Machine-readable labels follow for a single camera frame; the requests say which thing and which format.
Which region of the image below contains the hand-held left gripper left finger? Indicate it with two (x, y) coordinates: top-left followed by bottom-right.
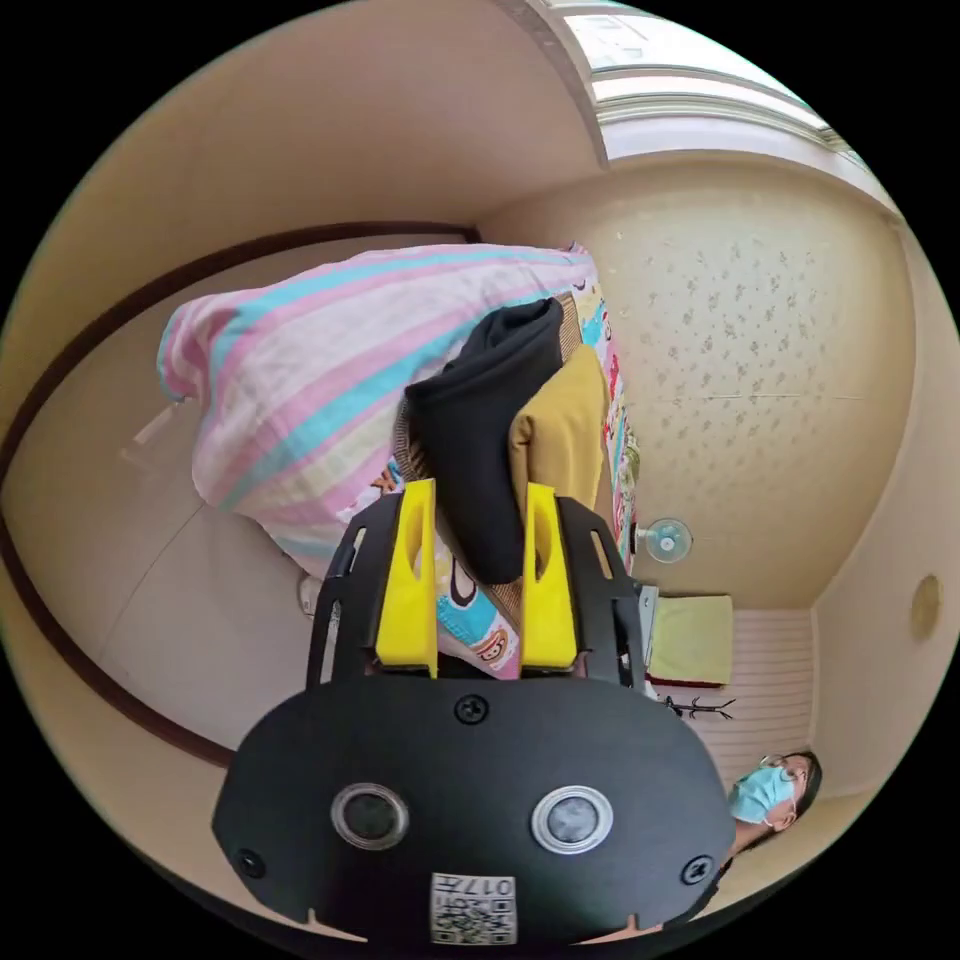
(374, 479), (439, 678)

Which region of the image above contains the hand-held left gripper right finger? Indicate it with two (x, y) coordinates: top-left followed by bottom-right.
(520, 482), (580, 678)

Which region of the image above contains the yellow shirt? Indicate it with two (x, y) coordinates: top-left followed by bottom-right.
(508, 344), (613, 528)

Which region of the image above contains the small fan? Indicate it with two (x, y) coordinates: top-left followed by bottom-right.
(632, 516), (694, 565)

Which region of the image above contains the black coat rack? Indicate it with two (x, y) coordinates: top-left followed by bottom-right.
(658, 693), (738, 723)

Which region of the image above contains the black garment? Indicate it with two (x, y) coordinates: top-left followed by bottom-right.
(404, 296), (565, 587)

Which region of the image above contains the pink striped quilt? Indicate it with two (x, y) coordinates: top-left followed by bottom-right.
(155, 242), (601, 580)

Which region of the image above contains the person's body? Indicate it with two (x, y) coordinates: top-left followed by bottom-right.
(697, 749), (824, 913)

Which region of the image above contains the round ceiling lamp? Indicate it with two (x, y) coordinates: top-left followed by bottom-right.
(910, 573), (944, 643)

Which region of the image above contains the window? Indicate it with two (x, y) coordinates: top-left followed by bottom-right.
(558, 0), (871, 170)

